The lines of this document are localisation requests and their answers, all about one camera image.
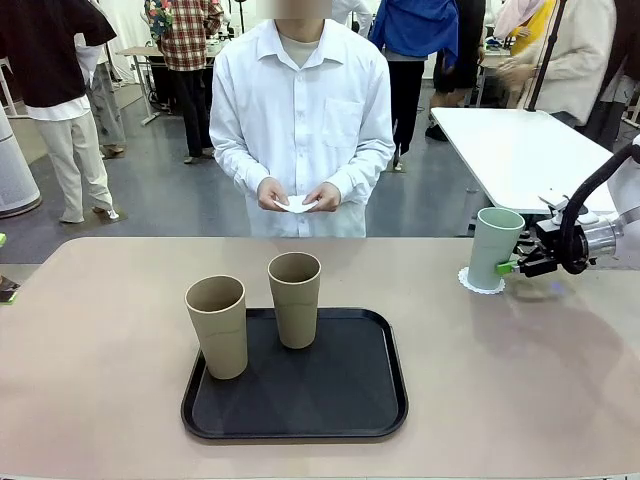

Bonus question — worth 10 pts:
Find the white background desk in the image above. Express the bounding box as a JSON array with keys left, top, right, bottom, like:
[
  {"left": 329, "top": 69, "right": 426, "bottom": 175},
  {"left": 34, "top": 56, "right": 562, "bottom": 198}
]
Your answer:
[{"left": 115, "top": 45, "right": 169, "bottom": 126}]

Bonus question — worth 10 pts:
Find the person in blue jacket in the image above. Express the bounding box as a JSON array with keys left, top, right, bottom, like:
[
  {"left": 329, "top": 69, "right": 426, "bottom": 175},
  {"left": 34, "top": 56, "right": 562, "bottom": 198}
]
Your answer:
[{"left": 368, "top": 0, "right": 460, "bottom": 171}]

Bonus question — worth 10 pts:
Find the person in white shirt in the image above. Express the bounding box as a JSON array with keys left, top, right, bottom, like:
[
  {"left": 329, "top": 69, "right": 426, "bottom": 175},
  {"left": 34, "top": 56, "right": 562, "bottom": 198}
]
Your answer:
[{"left": 208, "top": 0, "right": 396, "bottom": 239}]

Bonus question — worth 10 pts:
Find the tan plastic cup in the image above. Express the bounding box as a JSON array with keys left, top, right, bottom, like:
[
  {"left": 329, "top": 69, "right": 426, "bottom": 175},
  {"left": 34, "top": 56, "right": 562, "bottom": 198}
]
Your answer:
[
  {"left": 267, "top": 251, "right": 322, "bottom": 350},
  {"left": 184, "top": 275, "right": 250, "bottom": 381}
]

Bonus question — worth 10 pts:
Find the person's right forearm white sleeve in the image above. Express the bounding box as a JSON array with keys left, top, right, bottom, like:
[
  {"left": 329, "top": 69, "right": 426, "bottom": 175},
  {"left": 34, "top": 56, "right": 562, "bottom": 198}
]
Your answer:
[{"left": 213, "top": 144, "right": 274, "bottom": 194}]

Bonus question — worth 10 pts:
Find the person in black t-shirt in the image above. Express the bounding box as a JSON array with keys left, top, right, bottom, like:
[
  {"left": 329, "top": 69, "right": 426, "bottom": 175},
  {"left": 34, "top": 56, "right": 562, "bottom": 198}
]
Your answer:
[{"left": 0, "top": 0, "right": 121, "bottom": 225}]

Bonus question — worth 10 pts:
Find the black stand pole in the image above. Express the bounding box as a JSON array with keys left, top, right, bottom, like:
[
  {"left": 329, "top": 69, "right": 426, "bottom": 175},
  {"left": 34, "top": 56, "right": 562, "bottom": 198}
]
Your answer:
[{"left": 527, "top": 0, "right": 571, "bottom": 113}]

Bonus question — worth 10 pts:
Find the white air purifier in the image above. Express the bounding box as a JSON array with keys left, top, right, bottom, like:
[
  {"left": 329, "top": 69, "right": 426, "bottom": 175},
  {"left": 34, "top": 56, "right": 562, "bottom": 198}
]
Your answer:
[{"left": 0, "top": 107, "right": 42, "bottom": 220}]

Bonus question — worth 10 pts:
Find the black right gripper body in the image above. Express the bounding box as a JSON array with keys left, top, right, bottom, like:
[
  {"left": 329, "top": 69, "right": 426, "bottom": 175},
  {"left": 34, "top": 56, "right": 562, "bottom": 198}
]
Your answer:
[{"left": 534, "top": 222, "right": 590, "bottom": 266}]

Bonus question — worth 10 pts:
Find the white paper doily coaster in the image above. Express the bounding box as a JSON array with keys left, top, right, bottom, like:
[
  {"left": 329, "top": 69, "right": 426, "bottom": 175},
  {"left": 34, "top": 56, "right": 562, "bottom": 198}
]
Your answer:
[
  {"left": 273, "top": 194, "right": 318, "bottom": 215},
  {"left": 458, "top": 266, "right": 506, "bottom": 295}
]

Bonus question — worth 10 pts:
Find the person's left forearm white sleeve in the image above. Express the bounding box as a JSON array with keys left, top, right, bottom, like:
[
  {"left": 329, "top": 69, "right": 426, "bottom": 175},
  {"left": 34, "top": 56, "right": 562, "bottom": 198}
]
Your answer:
[{"left": 332, "top": 142, "right": 396, "bottom": 201}]

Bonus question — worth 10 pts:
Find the person in yellow top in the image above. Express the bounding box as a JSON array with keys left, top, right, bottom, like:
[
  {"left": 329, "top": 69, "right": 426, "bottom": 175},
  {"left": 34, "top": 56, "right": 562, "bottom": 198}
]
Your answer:
[{"left": 494, "top": 0, "right": 557, "bottom": 56}]

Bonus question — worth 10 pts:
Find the person in dark clothes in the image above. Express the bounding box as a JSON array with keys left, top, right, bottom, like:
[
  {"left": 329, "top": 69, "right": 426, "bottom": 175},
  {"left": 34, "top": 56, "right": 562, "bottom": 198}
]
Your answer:
[{"left": 582, "top": 0, "right": 640, "bottom": 154}]

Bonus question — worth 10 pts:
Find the pale green plastic cup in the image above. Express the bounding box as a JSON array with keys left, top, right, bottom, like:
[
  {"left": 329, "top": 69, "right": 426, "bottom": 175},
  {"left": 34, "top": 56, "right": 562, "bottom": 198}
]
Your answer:
[{"left": 467, "top": 207, "right": 526, "bottom": 291}]

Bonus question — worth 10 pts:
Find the black plastic tray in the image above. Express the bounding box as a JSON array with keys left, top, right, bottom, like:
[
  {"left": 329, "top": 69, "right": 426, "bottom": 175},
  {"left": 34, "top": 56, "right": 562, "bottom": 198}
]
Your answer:
[{"left": 180, "top": 307, "right": 410, "bottom": 442}]

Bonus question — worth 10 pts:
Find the black right arm cable sleeve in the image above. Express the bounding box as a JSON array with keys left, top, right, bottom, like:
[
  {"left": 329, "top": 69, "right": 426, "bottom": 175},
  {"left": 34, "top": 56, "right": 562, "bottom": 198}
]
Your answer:
[{"left": 558, "top": 142, "right": 640, "bottom": 275}]

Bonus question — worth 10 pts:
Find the person in cream jacket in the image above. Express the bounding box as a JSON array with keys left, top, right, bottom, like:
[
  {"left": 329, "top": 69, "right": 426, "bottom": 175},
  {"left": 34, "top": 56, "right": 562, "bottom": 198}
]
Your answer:
[{"left": 497, "top": 0, "right": 619, "bottom": 127}]

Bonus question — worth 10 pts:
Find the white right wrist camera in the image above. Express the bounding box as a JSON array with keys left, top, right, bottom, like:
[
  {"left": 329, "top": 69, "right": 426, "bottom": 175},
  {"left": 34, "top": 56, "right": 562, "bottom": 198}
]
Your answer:
[{"left": 537, "top": 192, "right": 600, "bottom": 225}]

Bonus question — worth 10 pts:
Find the person's right hand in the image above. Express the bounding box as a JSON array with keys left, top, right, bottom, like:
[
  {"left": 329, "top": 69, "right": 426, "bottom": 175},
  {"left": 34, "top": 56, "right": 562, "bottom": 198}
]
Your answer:
[{"left": 257, "top": 177, "right": 291, "bottom": 211}]

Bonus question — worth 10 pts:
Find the person's left hand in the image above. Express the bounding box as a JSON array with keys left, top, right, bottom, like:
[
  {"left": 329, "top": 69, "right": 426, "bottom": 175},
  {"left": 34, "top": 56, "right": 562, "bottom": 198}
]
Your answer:
[{"left": 302, "top": 182, "right": 343, "bottom": 214}]

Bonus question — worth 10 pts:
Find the person in grey trousers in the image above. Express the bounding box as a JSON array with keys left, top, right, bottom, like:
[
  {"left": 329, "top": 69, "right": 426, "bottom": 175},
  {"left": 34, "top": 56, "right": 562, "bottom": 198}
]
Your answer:
[{"left": 74, "top": 32, "right": 127, "bottom": 160}]

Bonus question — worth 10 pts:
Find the person in plaid shirt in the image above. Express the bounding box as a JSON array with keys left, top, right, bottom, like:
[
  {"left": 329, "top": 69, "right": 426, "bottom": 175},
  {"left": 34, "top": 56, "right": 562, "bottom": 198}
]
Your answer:
[{"left": 143, "top": 0, "right": 225, "bottom": 165}]

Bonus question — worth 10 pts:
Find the white background table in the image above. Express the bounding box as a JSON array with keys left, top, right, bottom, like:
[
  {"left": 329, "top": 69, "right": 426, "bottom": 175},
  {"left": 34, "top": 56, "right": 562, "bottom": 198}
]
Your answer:
[{"left": 429, "top": 106, "right": 640, "bottom": 217}]

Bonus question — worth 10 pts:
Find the person in black coat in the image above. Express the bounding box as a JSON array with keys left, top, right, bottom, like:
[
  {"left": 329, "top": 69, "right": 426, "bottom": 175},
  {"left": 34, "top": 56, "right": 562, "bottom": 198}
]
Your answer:
[{"left": 424, "top": 0, "right": 489, "bottom": 143}]

